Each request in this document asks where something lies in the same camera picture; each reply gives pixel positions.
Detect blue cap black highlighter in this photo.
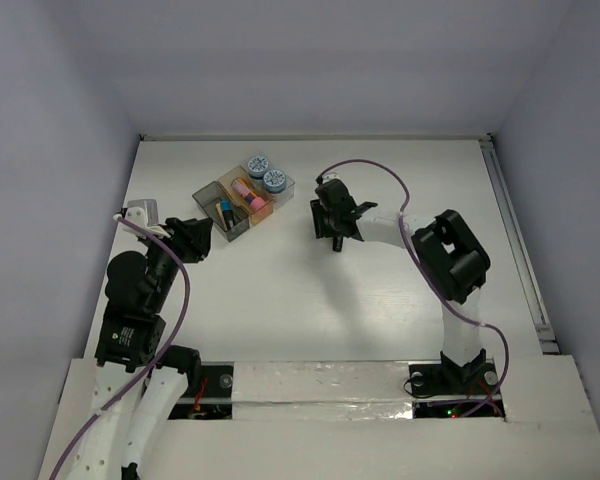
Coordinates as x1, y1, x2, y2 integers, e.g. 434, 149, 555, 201
220, 200, 236, 230

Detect blue white slime jar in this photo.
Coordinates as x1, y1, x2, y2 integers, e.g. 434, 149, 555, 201
245, 155, 271, 180

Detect pink cap black highlighter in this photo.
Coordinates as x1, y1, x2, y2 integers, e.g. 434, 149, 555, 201
332, 235, 344, 252

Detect orange pastel highlighter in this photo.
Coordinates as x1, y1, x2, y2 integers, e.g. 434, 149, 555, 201
215, 201, 227, 231

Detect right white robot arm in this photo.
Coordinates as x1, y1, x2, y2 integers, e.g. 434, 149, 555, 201
310, 175, 491, 392

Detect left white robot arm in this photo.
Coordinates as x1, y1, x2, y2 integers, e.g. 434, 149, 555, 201
49, 208, 213, 479

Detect grey translucent bin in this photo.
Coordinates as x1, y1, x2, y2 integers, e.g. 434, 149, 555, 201
192, 181, 250, 242

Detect amber translucent bin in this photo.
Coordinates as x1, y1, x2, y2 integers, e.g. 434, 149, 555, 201
218, 166, 274, 227

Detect clear plastic bin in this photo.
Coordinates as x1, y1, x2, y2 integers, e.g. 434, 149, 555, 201
241, 153, 295, 208

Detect silver tape strip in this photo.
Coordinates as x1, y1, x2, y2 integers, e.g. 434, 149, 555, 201
231, 361, 414, 421

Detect white foam front board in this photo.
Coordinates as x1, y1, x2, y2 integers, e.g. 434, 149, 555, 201
37, 354, 600, 480

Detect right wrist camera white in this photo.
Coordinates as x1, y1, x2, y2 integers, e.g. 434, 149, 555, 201
320, 172, 341, 184

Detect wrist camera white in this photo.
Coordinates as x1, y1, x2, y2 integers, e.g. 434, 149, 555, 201
113, 199, 171, 240
320, 172, 341, 184

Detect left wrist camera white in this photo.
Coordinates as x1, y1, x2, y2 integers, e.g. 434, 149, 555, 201
113, 199, 171, 240

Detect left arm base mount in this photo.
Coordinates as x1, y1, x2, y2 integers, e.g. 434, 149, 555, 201
168, 363, 234, 420

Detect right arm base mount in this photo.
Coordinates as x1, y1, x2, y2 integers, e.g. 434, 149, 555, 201
403, 348, 505, 419

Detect aluminium rail right edge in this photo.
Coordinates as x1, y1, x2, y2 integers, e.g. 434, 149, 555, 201
478, 138, 562, 355

